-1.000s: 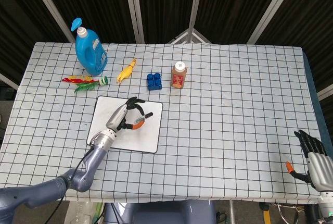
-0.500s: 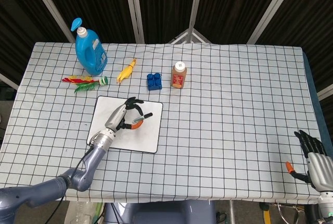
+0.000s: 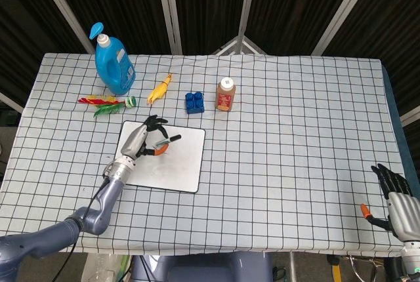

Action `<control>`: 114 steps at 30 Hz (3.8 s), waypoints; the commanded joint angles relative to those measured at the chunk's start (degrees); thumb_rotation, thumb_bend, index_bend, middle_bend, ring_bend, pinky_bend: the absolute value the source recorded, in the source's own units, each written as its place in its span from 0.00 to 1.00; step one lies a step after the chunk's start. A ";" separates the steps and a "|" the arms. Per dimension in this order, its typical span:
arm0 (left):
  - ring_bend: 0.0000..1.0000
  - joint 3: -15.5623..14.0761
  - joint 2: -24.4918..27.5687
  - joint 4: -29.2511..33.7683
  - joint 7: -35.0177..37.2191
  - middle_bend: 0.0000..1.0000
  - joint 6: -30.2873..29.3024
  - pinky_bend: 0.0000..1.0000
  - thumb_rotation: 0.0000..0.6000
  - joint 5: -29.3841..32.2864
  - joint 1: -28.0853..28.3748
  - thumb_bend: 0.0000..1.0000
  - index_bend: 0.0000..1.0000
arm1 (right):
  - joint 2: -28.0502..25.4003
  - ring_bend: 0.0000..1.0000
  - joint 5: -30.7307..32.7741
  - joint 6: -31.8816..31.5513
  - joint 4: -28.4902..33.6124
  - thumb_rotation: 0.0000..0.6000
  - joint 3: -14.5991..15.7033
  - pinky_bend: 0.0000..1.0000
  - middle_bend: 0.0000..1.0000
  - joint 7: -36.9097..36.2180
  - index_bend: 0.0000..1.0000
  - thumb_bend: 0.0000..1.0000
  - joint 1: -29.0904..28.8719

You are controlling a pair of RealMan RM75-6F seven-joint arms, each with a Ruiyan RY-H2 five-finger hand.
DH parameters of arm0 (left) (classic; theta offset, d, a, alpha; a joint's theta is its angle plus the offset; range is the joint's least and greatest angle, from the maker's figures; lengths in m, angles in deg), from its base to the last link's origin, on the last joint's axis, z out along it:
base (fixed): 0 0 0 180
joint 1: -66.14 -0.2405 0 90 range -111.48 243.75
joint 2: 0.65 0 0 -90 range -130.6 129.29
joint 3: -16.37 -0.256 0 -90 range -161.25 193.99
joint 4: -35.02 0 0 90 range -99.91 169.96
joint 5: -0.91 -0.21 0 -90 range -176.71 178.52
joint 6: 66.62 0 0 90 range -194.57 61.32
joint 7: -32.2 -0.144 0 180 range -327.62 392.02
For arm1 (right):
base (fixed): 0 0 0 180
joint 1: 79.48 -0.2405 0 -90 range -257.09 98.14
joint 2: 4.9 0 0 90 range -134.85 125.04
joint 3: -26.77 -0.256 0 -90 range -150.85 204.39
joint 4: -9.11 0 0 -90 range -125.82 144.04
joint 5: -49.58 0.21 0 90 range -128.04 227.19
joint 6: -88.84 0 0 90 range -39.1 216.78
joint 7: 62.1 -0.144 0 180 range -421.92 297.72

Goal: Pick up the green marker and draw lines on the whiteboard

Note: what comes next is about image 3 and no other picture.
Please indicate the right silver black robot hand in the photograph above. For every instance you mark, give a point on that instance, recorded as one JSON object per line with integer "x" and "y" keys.
{"x": 402, "y": 206}

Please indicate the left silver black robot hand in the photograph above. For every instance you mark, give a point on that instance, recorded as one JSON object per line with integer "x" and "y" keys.
{"x": 134, "y": 139}

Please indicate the whiteboard marker black cap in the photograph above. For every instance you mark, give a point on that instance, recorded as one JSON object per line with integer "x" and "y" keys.
{"x": 170, "y": 139}

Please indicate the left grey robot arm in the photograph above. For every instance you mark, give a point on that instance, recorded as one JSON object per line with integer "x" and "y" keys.
{"x": 105, "y": 196}

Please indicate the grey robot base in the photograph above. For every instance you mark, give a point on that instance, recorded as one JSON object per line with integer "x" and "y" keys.
{"x": 203, "y": 267}

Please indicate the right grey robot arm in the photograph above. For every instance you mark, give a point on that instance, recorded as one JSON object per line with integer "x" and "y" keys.
{"x": 411, "y": 259}

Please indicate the white dry-erase board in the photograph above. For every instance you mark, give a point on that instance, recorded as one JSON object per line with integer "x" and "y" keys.
{"x": 183, "y": 160}

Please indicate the red green feather shuttlecock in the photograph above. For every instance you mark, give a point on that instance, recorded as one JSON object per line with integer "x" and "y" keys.
{"x": 105, "y": 102}

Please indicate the yellow rubber chicken toy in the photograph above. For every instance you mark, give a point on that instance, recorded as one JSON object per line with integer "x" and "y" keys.
{"x": 157, "y": 93}

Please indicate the blue building block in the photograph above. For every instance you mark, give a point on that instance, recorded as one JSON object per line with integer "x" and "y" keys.
{"x": 195, "y": 103}

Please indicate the blue detergent bottle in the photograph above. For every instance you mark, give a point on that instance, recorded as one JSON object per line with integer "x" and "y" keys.
{"x": 113, "y": 69}

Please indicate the juice bottle red label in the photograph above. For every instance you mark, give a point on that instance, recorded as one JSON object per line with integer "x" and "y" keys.
{"x": 225, "y": 98}

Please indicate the white black checkered tablecloth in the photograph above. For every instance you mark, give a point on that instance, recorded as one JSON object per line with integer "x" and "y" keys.
{"x": 279, "y": 170}

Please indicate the dark folding screen white frame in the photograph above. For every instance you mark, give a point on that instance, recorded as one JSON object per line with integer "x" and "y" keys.
{"x": 210, "y": 6}

